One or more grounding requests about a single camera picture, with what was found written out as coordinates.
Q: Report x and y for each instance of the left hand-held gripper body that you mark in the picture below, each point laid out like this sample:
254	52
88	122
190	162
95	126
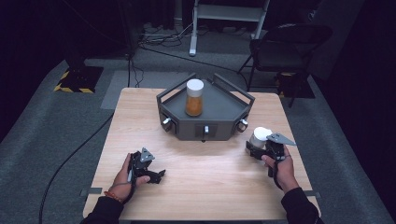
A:
141	163

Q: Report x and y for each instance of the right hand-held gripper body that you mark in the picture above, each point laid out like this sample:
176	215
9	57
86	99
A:
277	144

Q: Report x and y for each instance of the glass jar with grey contents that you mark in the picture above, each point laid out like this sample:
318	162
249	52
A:
261	137

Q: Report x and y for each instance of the person's right hand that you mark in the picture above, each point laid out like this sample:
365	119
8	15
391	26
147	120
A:
285	171

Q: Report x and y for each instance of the person's left hand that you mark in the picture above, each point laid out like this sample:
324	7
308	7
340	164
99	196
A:
123	185

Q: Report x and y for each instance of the grey tape strip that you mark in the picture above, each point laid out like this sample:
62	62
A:
91	191
312	193

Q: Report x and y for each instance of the glass jar with orange contents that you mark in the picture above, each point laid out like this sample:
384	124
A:
194	101

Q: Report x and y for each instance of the black folding chair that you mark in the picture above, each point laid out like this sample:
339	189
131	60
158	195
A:
289	46

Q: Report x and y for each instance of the white metal stand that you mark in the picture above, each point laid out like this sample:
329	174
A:
229	12

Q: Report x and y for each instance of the yellow-black striped base plate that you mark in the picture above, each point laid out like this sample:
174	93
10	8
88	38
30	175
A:
81	79

